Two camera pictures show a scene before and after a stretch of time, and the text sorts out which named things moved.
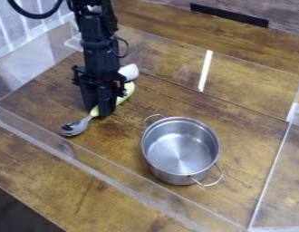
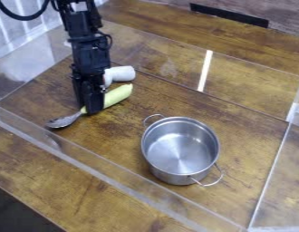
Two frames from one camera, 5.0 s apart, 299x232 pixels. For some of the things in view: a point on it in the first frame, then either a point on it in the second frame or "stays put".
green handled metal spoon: (76, 126) → (112, 95)
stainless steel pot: (180, 147) stays put
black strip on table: (263, 23) stays put
